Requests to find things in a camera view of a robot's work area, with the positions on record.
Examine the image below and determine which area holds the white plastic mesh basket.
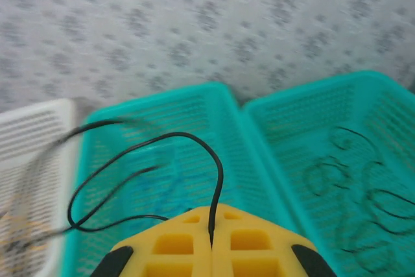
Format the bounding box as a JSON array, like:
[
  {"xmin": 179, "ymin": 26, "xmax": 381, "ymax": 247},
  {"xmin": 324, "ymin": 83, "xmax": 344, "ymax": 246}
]
[{"xmin": 0, "ymin": 98, "xmax": 78, "ymax": 277}]

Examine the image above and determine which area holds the teal plastic mesh basket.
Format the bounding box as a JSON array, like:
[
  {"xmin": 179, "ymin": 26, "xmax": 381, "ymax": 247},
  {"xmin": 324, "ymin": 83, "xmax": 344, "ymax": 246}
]
[
  {"xmin": 60, "ymin": 81, "xmax": 309, "ymax": 277},
  {"xmin": 241, "ymin": 69, "xmax": 415, "ymax": 277}
]

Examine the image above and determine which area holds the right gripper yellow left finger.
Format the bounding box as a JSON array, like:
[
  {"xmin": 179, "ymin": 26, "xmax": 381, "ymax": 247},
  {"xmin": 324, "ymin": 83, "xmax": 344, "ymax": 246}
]
[{"xmin": 89, "ymin": 205, "xmax": 213, "ymax": 277}]

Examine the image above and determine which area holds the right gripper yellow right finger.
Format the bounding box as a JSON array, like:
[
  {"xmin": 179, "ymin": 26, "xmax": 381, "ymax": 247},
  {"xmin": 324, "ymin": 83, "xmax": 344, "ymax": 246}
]
[{"xmin": 211, "ymin": 204, "xmax": 338, "ymax": 277}]

